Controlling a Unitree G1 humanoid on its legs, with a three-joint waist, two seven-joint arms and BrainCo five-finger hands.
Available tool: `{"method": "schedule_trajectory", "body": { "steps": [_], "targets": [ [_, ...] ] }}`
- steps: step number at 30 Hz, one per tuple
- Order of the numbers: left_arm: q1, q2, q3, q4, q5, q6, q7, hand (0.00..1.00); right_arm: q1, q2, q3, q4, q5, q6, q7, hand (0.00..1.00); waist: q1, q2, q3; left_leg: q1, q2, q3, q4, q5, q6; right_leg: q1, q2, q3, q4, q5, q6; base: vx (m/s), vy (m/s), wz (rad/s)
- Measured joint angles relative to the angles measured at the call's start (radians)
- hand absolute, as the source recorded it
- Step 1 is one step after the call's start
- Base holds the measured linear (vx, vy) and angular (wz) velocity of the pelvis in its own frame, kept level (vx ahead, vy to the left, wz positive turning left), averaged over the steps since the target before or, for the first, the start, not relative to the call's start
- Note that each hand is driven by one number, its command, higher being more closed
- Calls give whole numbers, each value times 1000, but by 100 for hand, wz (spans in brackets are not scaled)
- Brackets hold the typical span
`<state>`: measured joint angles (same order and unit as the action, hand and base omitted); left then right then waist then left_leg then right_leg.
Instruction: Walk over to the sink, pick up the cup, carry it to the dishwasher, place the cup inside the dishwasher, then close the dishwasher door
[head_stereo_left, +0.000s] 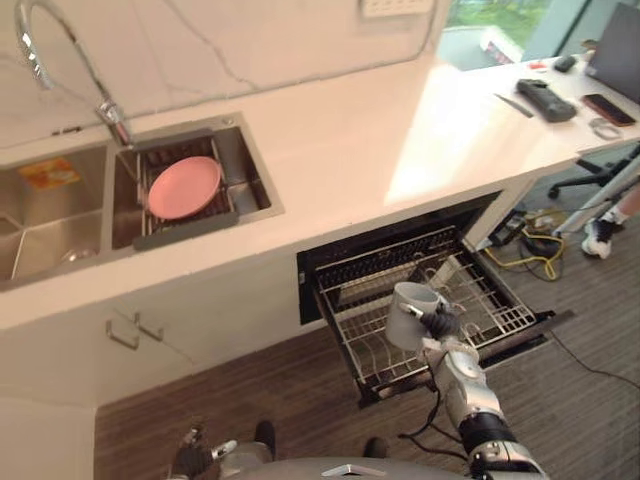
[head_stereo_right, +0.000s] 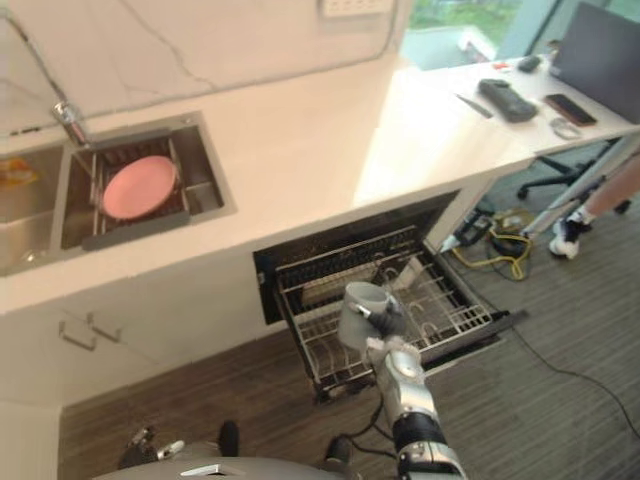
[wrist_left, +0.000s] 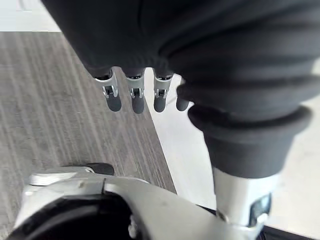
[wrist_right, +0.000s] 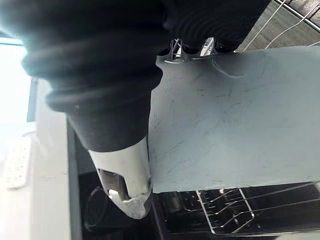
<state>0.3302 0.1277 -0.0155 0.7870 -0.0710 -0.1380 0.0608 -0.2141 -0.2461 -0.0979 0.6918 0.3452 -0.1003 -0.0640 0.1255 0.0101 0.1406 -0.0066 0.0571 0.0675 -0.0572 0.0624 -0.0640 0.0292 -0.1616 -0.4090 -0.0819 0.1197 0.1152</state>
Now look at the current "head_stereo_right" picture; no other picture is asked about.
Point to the black computer mouse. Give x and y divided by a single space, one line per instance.
530 63

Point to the dark right robot foot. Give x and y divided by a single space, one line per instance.
341 450

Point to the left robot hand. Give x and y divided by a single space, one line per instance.
150 442

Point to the dark grey laptop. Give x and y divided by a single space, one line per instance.
600 55

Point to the black dishwasher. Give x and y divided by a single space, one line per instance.
320 250

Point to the black office chair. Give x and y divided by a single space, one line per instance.
560 172

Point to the dark left robot foot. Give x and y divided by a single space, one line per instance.
229 440

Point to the person's leg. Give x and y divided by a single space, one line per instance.
615 187

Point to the dark robot foot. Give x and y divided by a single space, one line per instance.
229 440
341 450

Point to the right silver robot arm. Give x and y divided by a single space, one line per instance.
410 400

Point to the grey sink drain rack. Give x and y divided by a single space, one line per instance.
135 232

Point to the stainless steel sink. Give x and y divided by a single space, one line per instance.
30 215

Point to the white desk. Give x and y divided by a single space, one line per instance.
450 145

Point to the person's white shoe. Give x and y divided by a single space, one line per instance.
567 237

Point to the small red item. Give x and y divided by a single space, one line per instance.
501 65

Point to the black power adapter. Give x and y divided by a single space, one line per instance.
475 230

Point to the black smartphone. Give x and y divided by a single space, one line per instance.
570 109

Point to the white wall outlet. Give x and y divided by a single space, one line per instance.
355 7

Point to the pink plate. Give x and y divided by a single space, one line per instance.
140 187

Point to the black pen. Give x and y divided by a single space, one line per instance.
474 106

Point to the black handheld controller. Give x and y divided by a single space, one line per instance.
507 100

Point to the grey cup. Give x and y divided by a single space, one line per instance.
357 310

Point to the chrome faucet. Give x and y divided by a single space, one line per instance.
72 122

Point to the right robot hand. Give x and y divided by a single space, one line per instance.
387 322

